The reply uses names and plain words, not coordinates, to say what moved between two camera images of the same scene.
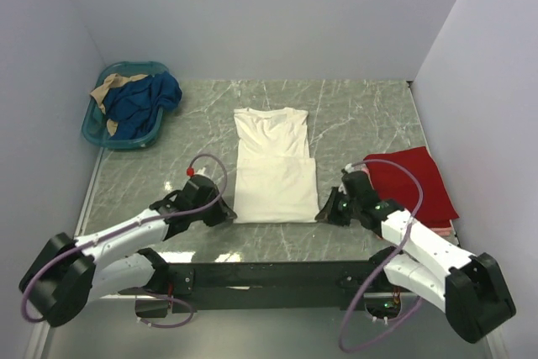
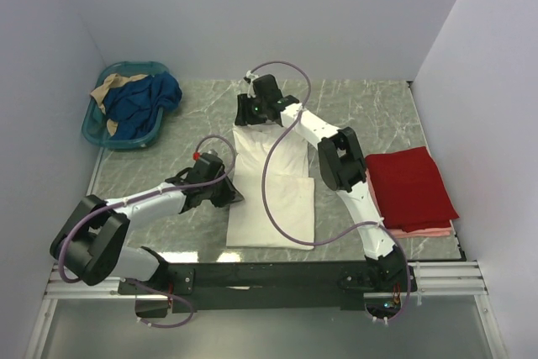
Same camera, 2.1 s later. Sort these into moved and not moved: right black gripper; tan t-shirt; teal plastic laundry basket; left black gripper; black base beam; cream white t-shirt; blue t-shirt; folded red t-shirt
Moved: cream white t-shirt; left black gripper; right black gripper
Not moved: teal plastic laundry basket; blue t-shirt; black base beam; folded red t-shirt; tan t-shirt
